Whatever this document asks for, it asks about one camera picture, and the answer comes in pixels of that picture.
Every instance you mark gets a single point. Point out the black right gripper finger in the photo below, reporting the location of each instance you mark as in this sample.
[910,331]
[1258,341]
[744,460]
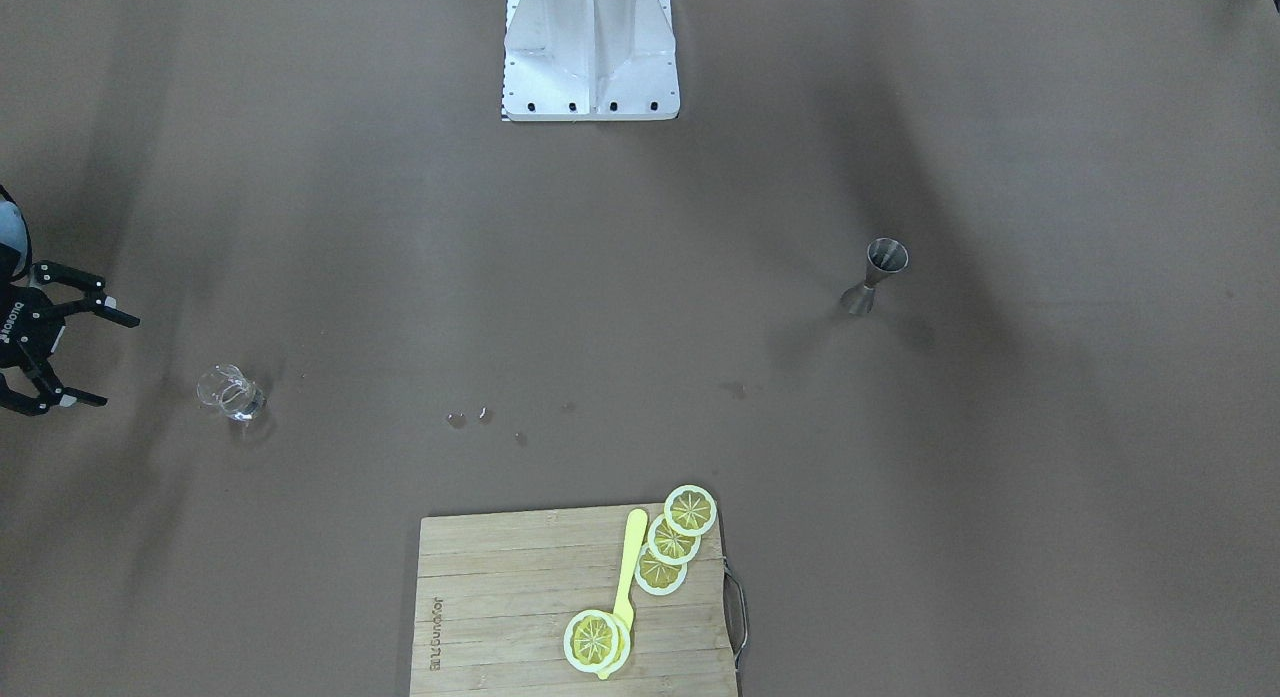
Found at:
[94,298]
[36,391]

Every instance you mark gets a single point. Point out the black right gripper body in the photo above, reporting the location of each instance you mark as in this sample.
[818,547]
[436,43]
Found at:
[14,329]

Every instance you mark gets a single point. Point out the clear glass measuring cup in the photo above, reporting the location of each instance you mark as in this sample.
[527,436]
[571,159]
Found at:
[225,388]

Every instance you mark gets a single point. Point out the steel jigger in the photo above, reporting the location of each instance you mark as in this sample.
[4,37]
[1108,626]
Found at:
[885,258]

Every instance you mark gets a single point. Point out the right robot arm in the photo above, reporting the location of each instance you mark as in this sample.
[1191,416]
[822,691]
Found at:
[17,256]

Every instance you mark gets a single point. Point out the wooden cutting board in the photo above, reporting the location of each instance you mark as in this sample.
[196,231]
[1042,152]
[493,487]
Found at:
[494,593]

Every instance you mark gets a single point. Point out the lemon slice on spoon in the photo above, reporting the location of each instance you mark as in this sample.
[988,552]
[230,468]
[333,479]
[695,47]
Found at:
[597,643]

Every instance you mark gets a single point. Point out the lemon slice near spoon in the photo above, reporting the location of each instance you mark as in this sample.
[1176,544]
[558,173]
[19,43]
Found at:
[656,577]

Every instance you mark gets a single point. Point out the lemon slice middle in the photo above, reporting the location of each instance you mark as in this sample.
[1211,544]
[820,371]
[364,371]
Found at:
[669,546]

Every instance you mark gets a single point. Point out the lemon slice outer end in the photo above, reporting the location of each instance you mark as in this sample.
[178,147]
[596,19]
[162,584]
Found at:
[690,510]

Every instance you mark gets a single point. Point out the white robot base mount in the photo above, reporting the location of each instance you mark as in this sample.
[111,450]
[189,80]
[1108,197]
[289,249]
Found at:
[589,61]

